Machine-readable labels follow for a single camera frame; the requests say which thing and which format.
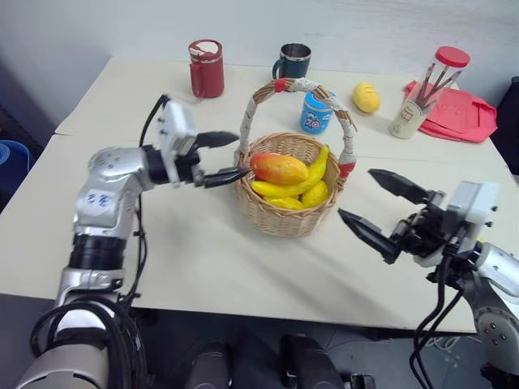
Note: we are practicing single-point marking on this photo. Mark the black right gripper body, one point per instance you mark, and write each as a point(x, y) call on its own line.
point(430, 235)

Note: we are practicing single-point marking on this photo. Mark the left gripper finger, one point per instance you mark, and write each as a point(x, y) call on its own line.
point(227, 176)
point(217, 139)

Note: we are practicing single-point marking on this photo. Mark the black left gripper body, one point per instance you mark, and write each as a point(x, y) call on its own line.
point(190, 168)

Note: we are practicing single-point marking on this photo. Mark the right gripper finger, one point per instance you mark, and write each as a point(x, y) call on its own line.
point(371, 237)
point(401, 186)

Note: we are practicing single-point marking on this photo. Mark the red yellow mango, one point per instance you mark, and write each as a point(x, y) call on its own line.
point(280, 169)

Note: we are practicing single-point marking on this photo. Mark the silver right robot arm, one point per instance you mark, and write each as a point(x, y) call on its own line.
point(498, 263)

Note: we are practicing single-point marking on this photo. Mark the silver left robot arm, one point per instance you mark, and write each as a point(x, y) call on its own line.
point(101, 210)

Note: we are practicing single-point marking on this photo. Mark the small yellow fruit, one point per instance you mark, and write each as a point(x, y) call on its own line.
point(284, 202)

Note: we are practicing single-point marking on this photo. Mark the red lidded mug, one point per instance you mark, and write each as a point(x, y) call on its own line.
point(207, 73)

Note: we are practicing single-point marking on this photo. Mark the yellow lemon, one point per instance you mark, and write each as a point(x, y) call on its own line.
point(316, 194)

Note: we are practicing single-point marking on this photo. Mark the clear jar with red lid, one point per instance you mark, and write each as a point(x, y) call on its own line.
point(409, 117)

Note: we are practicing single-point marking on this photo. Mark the yellow banana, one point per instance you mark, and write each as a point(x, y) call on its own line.
point(314, 172)

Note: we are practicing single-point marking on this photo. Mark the pink folded cloth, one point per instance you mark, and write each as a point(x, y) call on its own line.
point(462, 117)

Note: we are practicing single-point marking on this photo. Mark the yellow ridged fruit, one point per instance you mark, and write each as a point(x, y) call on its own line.
point(366, 97)

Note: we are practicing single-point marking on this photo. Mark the blue printed can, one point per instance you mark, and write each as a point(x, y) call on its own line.
point(316, 115)

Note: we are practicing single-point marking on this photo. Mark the red pencil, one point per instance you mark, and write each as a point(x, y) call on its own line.
point(425, 85)
point(444, 83)

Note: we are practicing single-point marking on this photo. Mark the dark green metal mug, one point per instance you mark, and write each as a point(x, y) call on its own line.
point(292, 62)

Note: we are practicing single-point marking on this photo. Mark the black chair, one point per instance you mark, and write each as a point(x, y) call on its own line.
point(510, 125)

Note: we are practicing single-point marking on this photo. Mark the dark rounded shape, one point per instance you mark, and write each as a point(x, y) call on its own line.
point(310, 362)
point(211, 366)

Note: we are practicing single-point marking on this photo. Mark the blue plastic bin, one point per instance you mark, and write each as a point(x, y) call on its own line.
point(12, 166)

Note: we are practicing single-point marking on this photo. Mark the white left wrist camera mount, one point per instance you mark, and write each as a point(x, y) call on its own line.
point(178, 121)

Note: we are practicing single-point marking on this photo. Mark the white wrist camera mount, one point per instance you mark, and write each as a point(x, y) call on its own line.
point(178, 121)
point(470, 202)

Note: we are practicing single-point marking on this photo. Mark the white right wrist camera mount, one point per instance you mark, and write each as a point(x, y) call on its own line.
point(470, 202)

